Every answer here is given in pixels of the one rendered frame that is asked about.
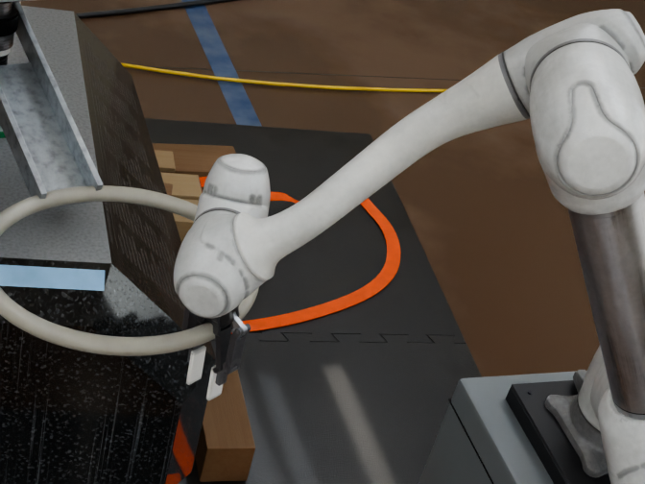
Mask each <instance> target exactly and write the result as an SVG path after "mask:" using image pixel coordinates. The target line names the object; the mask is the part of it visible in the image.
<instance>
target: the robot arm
mask: <svg viewBox="0 0 645 484"><path fill-rule="evenodd" d="M644 61H645V36H644V34H643V32H642V30H641V28H640V26H639V24H638V22H637V21H636V19H635V18H634V16H633V15H632V14H631V13H630V12H625V11H623V10H620V9H610V10H600V11H594V12H585V13H581V14H578V15H575V16H573V17H570V18H568V19H565V20H564V21H561V22H559V23H557V24H554V25H552V26H550V27H548V28H545V29H543V30H541V31H539V32H537V33H535V34H533V35H530V36H528V37H526V38H524V39H523V40H521V41H520V42H518V43H517V44H516V45H514V46H513V47H511V48H509V49H507V50H506V51H504V52H502V53H501V54H499V55H497V56H495V57H494V58H493V59H491V60H490V61H488V62H487V63H486V64H484V65H483V66H481V67H480V68H479V69H477V70H476V71H474V72H473V73H472V74H470V75H469V76H467V77H466V78H464V79H463V80H461V81H460V82H458V83H457V84H455V85H453V86H452V87H450V88H449V89H448V90H446V91H445V92H443V93H441V94H440V95H438V96H437V97H435V98H434V99H432V100H430V101H429V102H427V103H426V104H424V105H423V106H421V107H419V108H418V109H416V110H414V111H413V112H411V113H410V114H409V115H407V116H406V117H404V118H403V119H401V120H400V121H399V122H397V123H396V124H395V125H393V126H392V127H391V128H389V129H388V130H387V131H386V132H384V133H383V134H382V135H380V136H379V137H378V138H377V139H375V140H374V141H373V142H372V143H371V144H370V145H369V146H368V147H367V148H365V149H364V150H363V151H362V152H361V153H359V154H358V155H357V156H356V157H354V158H353V159H352V160H351V161H349V162H348V163H347V164H346V165H345V166H343V167H342V168H341V169H340V170H338V171H337V172H336V173H335V174H334V175H332V176H331V177H330V178H329V179H327V180H326V181H325V182H324V183H322V184H321V185H320V186H319V187H317V188H316V189H315V190H314V191H312V192H311V193H310V194H309V195H307V196H306V197H305V198H303V199H302V200H300V201H299V202H297V203H296V204H294V205H293V206H290V207H289V208H287V209H285V210H283V211H281V212H279V213H278V214H275V215H273V216H269V217H268V213H269V206H270V199H271V188H270V179H269V174H268V170H267V167H266V166H265V164H264V163H262V162H261V161H259V160H258V159H256V158H254V157H251V156H247V155H243V154H230V155H224V156H221V157H219V158H218V159H217V160H216V161H215V163H214V164H213V166H212V168H211V170H210V171H209V173H208V176H207V178H206V180H205V183H204V187H203V193H202V194H201V196H200V199H199V203H198V208H197V212H196V216H195V220H194V223H193V226H192V228H191V229H190V230H189V231H188V232H187V233H186V235H185V237H184V239H183V241H182V243H181V245H180V248H179V252H178V255H177V259H176V262H175V268H174V286H175V291H176V293H177V294H178V295H179V298H180V300H181V302H182V303H183V304H184V306H185V308H184V315H183V322H182V330H181V331H183V330H187V329H189V328H192V327H197V326H199V325H202V324H204V323H206V322H209V323H211V324H212V325H213V333H214V334H215V348H216V365H215V366H213V367H211V373H210V379H209V384H208V389H207V395H206V399H207V400H212V399H214V398H216V397H218V396H220V395H221V394H222V389H223V384H224V383H226V382H227V375H228V374H230V373H232V372H234V371H236V370H238V369H239V368H240V363H241V358H242V354H243V349H244V345H245V341H246V336H247V334H248V333H249V331H250V330H251V326H250V325H249V324H245V325H244V324H243V322H242V321H241V320H240V319H239V315H240V314H239V304H240V303H241V301H242V300H244V299H246V298H247V297H248V296H249V295H250V294H251V293H252V292H253V291H254V290H255V289H256V288H258V287H259V286H260V285H262V284H263V283H264V282H265V281H267V280H268V279H270V278H272V277H273V276H274V274H275V266H276V264H277V262H278V261H279V260H280V259H282V258H283V257H284V256H286V255H287V254H290V253H291V252H293V251H295V250H296V249H298V248H300V247H301V246H303V245H304V244H306V243H307V242H309V241H311V240H312V239H314V238H315V237H317V236H318V235H319V234H321V233H322V232H324V231H325V230H327V229H328V228H329V227H331V226H332V225H333V224H335V223H336V222H337V221H339V220H340V219H341V218H343V217H344V216H345V215H347V214H348V213H349V212H351V211H352V210H353V209H354V208H356V207H357V206H358V205H360V204H361V203H363V202H364V201H365V200H366V199H367V198H368V197H370V196H371V195H372V194H373V193H375V192H376V191H377V190H379V189H380V188H381V187H383V186H384V185H385V184H387V183H388V182H390V181H391V180H392V179H393V178H395V177H396V176H397V175H399V174H400V173H401V172H403V171H404V170H405V169H407V168H408V167H409V166H411V165H412V164H413V163H415V162H416V161H417V160H419V159H420V158H422V157H424V156H425V155H427V154H428V153H430V152H431V151H433V150H434V149H436V148H438V147H440V146H441V145H443V144H444V143H446V142H448V141H451V140H453V139H455V138H458V137H461V136H463V135H466V134H470V133H475V132H479V131H482V130H486V129H490V128H493V127H497V126H501V125H506V124H510V123H514V122H518V121H523V120H527V119H529V118H530V120H531V127H532V132H533V137H534V141H535V145H536V151H537V157H538V160H539V162H540V165H541V167H542V170H543V172H544V174H545V177H546V179H547V181H548V184H549V187H550V189H551V192H552V194H553V195H554V197H555V198H556V199H557V200H558V201H559V202H560V203H561V204H562V205H563V206H565V207H566V208H568V212H569V216H570V221H571V225H572V229H573V232H574V237H575V241H576V245H577V249H578V254H579V258H580V261H581V265H582V270H583V274H584V278H585V286H586V290H587V294H588V297H589V302H590V306H591V310H592V314H593V319H594V323H595V326H596V330H597V335H598V339H599V343H600V346H599V348H598V350H597V352H595V354H594V356H593V359H592V361H591V363H590V365H589V367H588V370H587V371H586V370H578V371H577V373H576V372H575V374H574V375H573V380H574V383H575V386H576V388H577V391H578V395H576V396H560V395H550V396H548V397H547V399H546V401H545V403H544V404H545V407H546V408H547V409H548V410H549V411H550V412H551V413H552V414H553V415H554V416H555V418H556V419H557V421H558V422H559V424H560V426H561V428H562V430H563V431H564V433H565V435H566V436H567V438H568V440H569V441H570V443H571V445H572V446H573V448H574V449H575V450H576V452H577V454H578V455H579V457H580V459H581V462H582V465H583V470H584V472H585V473H586V474H587V475H589V476H591V477H595V478H597V477H600V476H602V475H604V474H607V473H608V474H609V480H610V484H645V194H644V191H645V105H644V101H643V98H642V94H641V91H640V88H639V86H638V84H637V81H636V79H635V77H634V74H636V73H637V72H638V70H639V69H640V68H641V66H642V64H643V63H644ZM231 333H232V334H231Z"/></svg>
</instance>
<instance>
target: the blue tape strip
mask: <svg viewBox="0 0 645 484"><path fill-rule="evenodd" d="M0 286H18V287H37V288H58V289H77V290H96V291H104V289H105V270H88V269H70V268H53V267H35V266H17V265H0Z"/></svg>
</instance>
